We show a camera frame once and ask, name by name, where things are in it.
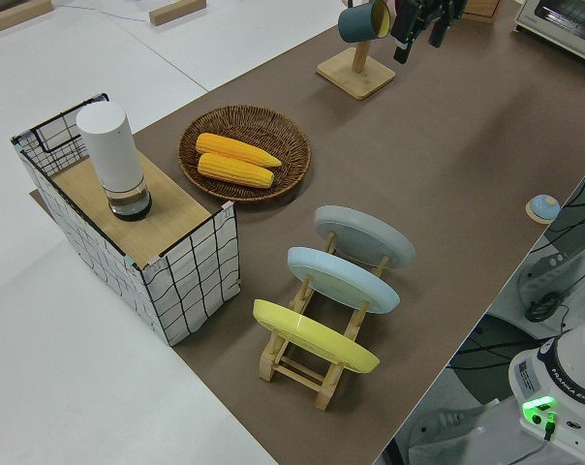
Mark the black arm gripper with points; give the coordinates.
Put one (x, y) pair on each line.
(442, 7)

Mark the gray ceramic plate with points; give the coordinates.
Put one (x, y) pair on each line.
(370, 237)

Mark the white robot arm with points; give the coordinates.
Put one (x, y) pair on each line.
(563, 387)

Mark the light blue ceramic plate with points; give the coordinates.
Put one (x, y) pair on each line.
(341, 278)

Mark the yellow ceramic plate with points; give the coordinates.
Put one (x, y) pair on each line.
(312, 336)

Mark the low wooden plate rack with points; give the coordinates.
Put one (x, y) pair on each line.
(299, 375)

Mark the teal mug yellow inside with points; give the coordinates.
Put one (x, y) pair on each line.
(358, 21)

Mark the wooden mug tree stand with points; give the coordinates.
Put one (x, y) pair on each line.
(358, 72)

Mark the white toaster oven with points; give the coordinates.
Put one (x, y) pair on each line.
(559, 24)

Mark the brown table mat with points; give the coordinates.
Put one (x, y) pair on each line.
(467, 169)

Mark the round wicker basket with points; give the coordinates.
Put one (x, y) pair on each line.
(292, 145)

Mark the blue call bell wooden base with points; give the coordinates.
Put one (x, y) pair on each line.
(542, 207)

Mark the yellow corn cob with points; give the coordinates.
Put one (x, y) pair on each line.
(234, 170)
(234, 149)

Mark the light wooden block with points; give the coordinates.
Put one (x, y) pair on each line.
(176, 12)
(14, 14)

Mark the pink binder clip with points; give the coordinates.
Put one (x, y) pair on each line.
(155, 263)
(228, 208)

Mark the wooden basket lid board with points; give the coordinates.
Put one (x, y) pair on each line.
(171, 213)

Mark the white cylinder dispenser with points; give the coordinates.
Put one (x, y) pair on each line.
(111, 145)

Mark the teal binder clip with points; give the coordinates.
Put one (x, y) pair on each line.
(129, 260)

